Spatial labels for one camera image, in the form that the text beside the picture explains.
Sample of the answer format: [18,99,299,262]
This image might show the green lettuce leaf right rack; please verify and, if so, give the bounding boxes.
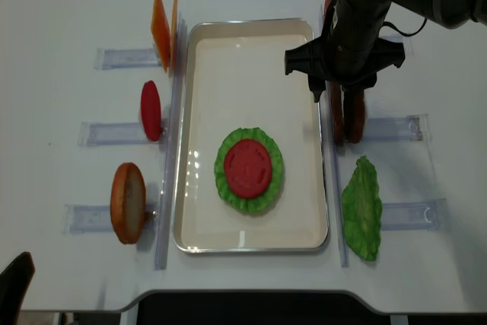
[342,155,383,262]

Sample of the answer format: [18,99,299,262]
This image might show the clear right front bar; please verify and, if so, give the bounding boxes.
[323,81,349,268]

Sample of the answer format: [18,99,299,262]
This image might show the red tomato slice on tray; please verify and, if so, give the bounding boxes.
[224,139,272,199]

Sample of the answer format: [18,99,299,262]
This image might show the white metal tray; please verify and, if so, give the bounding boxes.
[173,18,329,254]

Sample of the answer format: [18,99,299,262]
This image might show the brown meat patty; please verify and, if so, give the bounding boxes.
[348,90,366,143]
[329,82,345,146]

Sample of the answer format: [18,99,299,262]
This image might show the clear rail bread left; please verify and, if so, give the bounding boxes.
[63,202,159,235]

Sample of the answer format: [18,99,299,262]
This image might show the clear rail tomato left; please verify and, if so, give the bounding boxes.
[78,122,167,147]

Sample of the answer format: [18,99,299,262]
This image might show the green lettuce on tray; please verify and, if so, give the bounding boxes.
[214,127,285,215]

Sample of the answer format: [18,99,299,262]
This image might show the orange cheese slice inner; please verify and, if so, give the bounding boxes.
[170,0,178,74]

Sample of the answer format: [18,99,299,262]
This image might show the black camera cable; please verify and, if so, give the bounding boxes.
[380,16,429,39]

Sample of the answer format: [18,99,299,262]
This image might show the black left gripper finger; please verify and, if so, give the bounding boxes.
[307,75,326,103]

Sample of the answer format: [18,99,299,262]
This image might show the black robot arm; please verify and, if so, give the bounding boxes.
[285,0,486,145]

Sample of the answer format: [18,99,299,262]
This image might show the clear rail lettuce right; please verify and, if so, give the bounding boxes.
[381,199,446,231]

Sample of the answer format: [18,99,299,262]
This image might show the clear bar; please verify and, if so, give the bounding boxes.
[154,14,187,271]
[323,81,349,268]

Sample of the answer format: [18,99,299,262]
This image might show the black chair back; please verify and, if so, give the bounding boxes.
[0,252,35,325]

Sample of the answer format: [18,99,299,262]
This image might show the clear rail bread right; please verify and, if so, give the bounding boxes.
[380,34,414,56]

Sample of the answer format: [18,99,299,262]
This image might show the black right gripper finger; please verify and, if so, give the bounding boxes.
[343,91,358,139]

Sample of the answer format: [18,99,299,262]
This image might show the red tomato slice left rack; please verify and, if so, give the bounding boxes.
[140,81,162,142]

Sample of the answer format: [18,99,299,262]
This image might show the orange cheese slice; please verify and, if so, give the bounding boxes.
[170,0,178,74]
[151,0,170,72]

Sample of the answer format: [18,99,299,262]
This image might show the clear rail patty right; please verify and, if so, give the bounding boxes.
[362,114,429,142]

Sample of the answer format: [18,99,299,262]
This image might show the bread slice left rack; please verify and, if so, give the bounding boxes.
[110,162,146,244]

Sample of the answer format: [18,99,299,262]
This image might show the clear left front bar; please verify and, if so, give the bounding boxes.
[154,14,187,271]

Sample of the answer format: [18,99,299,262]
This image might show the orange cheese slice outer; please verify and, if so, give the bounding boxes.
[151,0,170,72]

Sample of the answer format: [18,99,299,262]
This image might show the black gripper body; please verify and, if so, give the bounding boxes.
[285,0,406,89]

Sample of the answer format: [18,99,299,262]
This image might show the clear rail bread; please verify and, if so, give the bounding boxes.
[63,202,159,235]
[380,34,414,56]

